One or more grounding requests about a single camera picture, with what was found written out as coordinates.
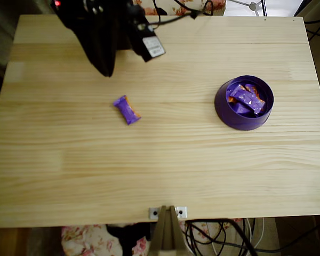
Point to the metal mounting bracket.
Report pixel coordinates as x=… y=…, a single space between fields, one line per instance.
x=154 y=212

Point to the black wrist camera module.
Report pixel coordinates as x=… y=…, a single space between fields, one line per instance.
x=150 y=45

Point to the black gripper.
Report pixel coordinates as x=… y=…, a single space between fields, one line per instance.
x=98 y=46

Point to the black cloth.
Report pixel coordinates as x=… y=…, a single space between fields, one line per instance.
x=128 y=234

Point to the grey metal star base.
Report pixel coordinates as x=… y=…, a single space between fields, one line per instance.
x=252 y=5

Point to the purple bowl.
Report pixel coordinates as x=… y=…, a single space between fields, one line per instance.
x=229 y=117

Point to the purple orange candy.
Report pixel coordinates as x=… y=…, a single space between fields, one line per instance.
x=240 y=110
x=245 y=98
x=252 y=89
x=128 y=110

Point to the floral fabric cushion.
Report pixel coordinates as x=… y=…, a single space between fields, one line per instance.
x=184 y=8
x=82 y=240
x=202 y=229

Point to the olive camera stand post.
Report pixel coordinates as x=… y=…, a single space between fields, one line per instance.
x=166 y=234

